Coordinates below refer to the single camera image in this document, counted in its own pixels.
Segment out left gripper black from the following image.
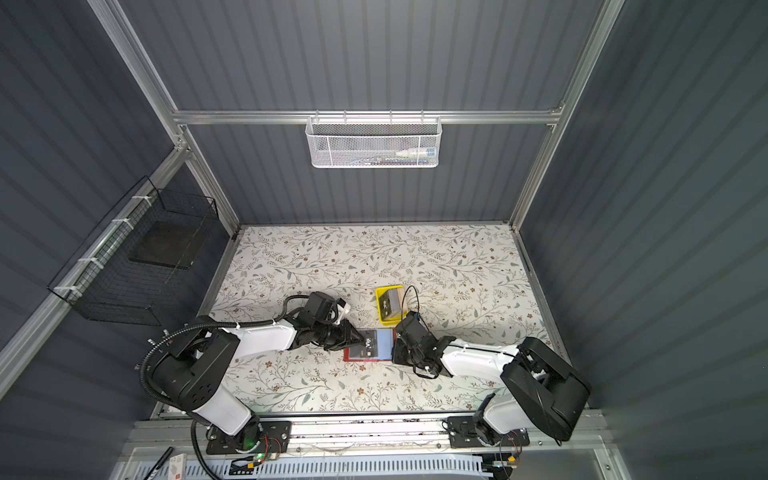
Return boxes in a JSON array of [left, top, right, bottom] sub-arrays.
[[314, 319, 366, 350]]

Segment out red leather card holder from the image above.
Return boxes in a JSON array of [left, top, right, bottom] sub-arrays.
[[343, 329, 396, 362]]

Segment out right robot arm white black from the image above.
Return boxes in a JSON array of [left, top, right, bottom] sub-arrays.
[[392, 312, 591, 446]]

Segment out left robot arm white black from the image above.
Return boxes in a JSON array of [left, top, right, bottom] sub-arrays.
[[139, 292, 365, 437]]

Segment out stack of credit cards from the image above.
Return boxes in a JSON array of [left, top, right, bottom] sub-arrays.
[[381, 287, 404, 318]]

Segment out yellow plastic card tray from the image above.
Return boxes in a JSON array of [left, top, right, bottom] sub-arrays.
[[375, 285, 407, 326]]

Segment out white tube in basket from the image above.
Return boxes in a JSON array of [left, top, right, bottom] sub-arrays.
[[395, 147, 438, 161]]

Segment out small white red box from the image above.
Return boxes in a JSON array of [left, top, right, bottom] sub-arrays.
[[167, 453, 187, 480]]

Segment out black pen on ledge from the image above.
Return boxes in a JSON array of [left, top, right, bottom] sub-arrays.
[[142, 447, 174, 480]]

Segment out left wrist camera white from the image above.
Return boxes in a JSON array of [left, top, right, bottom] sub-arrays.
[[334, 299, 351, 324]]

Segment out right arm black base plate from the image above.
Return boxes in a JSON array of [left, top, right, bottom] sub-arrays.
[[441, 415, 530, 449]]

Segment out white slotted cable duct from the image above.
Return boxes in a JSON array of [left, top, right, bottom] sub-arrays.
[[220, 454, 493, 479]]

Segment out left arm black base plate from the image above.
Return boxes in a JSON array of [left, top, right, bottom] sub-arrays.
[[206, 420, 293, 455]]

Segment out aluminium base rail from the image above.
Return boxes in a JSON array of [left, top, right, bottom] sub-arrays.
[[120, 410, 614, 460]]

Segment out white wire mesh basket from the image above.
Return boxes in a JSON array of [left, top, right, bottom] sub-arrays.
[[305, 119, 443, 169]]

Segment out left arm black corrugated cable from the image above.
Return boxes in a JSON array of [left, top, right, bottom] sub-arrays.
[[139, 292, 313, 480]]

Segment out black wire mesh basket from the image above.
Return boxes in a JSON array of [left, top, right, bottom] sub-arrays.
[[48, 183, 219, 329]]

